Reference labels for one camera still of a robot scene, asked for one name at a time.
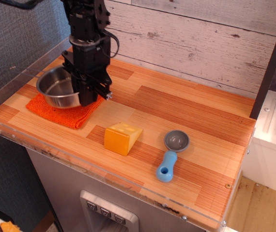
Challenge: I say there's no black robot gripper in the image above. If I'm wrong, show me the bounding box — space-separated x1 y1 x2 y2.
61 36 112 107

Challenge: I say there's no stainless steel pot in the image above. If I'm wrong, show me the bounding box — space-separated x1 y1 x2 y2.
36 65 80 109

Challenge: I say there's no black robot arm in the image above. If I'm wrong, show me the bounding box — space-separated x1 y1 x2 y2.
62 0 112 106

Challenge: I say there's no orange knitted towel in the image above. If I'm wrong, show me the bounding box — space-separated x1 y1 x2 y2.
26 94 104 129

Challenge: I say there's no yellow toy cheese wedge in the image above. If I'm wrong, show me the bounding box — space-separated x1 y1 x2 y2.
104 122 143 156

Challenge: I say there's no clear acrylic table guard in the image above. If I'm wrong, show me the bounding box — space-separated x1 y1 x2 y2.
0 36 255 230

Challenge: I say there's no blue grey toy scoop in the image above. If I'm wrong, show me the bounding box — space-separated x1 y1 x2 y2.
156 130 190 183

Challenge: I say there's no grey toy fridge cabinet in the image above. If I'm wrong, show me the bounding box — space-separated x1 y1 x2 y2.
27 149 202 232

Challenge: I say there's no silver ice dispenser panel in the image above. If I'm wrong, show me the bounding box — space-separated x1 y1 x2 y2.
79 190 139 232

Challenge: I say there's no black orange object corner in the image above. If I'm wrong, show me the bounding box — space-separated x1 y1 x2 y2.
0 221 21 232

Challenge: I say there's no white toy sink unit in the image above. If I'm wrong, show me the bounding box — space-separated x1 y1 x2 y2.
242 91 276 190

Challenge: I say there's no dark grey vertical post right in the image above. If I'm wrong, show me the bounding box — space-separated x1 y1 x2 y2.
250 44 276 119

